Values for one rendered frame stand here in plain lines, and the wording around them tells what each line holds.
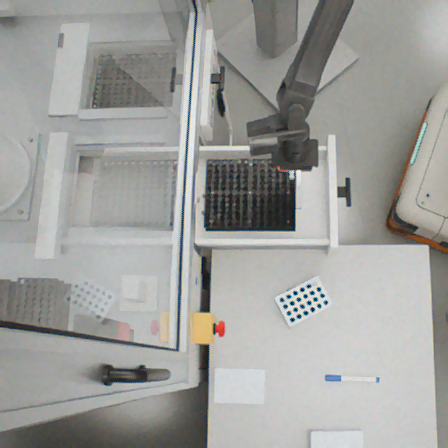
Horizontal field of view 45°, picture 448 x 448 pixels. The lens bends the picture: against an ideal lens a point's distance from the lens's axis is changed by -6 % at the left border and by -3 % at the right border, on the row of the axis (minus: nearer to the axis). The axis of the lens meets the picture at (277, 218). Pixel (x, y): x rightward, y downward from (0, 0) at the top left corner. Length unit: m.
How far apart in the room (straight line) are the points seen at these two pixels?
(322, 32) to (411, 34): 1.70
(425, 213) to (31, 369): 1.71
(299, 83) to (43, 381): 0.73
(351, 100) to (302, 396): 1.45
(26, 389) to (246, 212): 0.97
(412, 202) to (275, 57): 0.93
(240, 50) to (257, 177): 1.26
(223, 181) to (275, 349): 0.45
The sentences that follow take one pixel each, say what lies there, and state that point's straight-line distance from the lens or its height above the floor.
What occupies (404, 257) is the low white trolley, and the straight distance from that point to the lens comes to 1.50.
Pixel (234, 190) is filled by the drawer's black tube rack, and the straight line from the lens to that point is 1.37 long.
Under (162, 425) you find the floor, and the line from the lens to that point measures 2.27.
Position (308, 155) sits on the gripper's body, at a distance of 1.22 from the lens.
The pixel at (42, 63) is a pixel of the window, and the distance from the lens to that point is 0.57.
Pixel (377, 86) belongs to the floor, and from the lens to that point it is 2.54.
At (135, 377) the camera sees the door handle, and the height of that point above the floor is 1.53.
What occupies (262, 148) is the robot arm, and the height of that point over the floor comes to 1.16.
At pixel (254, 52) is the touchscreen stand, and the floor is 0.04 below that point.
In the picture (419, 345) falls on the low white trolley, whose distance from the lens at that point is 1.48.
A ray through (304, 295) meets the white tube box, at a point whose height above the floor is 0.77.
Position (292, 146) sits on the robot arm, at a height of 1.15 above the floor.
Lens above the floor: 2.20
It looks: 75 degrees down
